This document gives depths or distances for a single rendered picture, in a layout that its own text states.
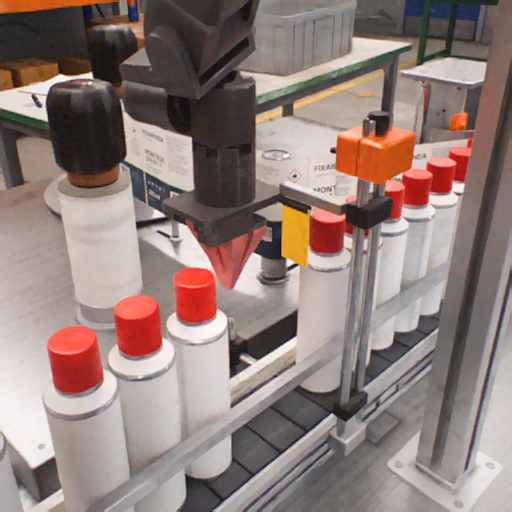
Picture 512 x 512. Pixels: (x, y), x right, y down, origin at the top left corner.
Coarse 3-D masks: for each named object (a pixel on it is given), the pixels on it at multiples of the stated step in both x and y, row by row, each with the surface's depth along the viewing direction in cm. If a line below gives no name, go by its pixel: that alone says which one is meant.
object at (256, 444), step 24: (408, 336) 75; (384, 360) 71; (264, 384) 67; (288, 408) 64; (312, 408) 64; (240, 432) 61; (264, 432) 61; (288, 432) 61; (240, 456) 58; (264, 456) 58; (192, 480) 56; (216, 480) 56; (240, 480) 56; (192, 504) 53; (216, 504) 54
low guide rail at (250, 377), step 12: (288, 348) 67; (264, 360) 65; (276, 360) 66; (288, 360) 68; (240, 372) 64; (252, 372) 64; (264, 372) 65; (240, 384) 62; (252, 384) 64; (240, 396) 63; (60, 492) 50; (48, 504) 49; (60, 504) 50
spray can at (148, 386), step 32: (128, 320) 43; (160, 320) 45; (128, 352) 44; (160, 352) 45; (128, 384) 44; (160, 384) 45; (128, 416) 46; (160, 416) 46; (128, 448) 48; (160, 448) 48
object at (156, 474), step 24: (408, 288) 69; (432, 288) 72; (384, 312) 65; (336, 336) 61; (312, 360) 58; (288, 384) 56; (240, 408) 52; (264, 408) 54; (216, 432) 50; (168, 456) 48; (192, 456) 49; (144, 480) 46; (96, 504) 44; (120, 504) 44
